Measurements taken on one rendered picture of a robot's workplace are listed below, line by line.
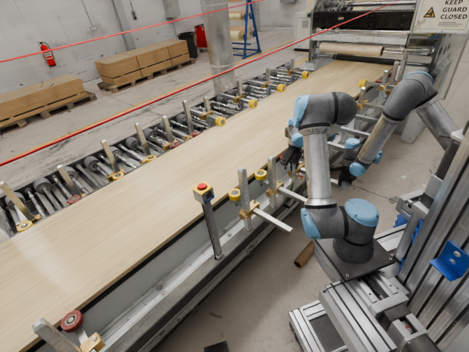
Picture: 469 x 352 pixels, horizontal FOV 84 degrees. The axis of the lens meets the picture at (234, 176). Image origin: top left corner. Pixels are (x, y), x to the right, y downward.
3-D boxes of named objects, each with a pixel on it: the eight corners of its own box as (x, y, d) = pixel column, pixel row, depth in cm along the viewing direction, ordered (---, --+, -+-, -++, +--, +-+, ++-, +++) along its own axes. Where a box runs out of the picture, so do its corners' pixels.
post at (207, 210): (224, 255, 151) (211, 198, 124) (218, 260, 149) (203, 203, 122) (218, 251, 154) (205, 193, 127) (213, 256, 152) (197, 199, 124)
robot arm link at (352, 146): (358, 146, 139) (343, 141, 144) (354, 163, 146) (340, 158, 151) (364, 139, 144) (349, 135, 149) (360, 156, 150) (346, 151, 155)
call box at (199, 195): (215, 198, 125) (212, 186, 120) (204, 207, 121) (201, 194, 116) (206, 192, 129) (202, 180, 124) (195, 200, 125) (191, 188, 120)
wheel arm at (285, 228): (292, 232, 144) (292, 227, 141) (289, 236, 142) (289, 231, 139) (235, 200, 170) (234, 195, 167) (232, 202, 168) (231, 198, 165)
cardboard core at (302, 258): (321, 240, 226) (301, 264, 210) (320, 246, 231) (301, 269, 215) (313, 236, 231) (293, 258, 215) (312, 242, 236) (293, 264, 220)
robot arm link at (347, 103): (368, 82, 92) (330, 125, 141) (336, 86, 93) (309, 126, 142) (373, 114, 91) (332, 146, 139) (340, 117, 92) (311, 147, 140)
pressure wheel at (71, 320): (69, 340, 114) (55, 329, 107) (79, 321, 120) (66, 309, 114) (86, 340, 113) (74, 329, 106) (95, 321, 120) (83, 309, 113)
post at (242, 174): (252, 229, 166) (246, 167, 137) (248, 232, 164) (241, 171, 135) (248, 226, 168) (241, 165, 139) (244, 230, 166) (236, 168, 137)
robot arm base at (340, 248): (382, 255, 103) (388, 239, 97) (348, 269, 100) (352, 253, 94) (356, 228, 114) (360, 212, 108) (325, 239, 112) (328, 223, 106)
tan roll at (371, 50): (432, 59, 291) (436, 47, 283) (428, 62, 284) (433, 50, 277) (316, 49, 376) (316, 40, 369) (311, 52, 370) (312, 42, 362)
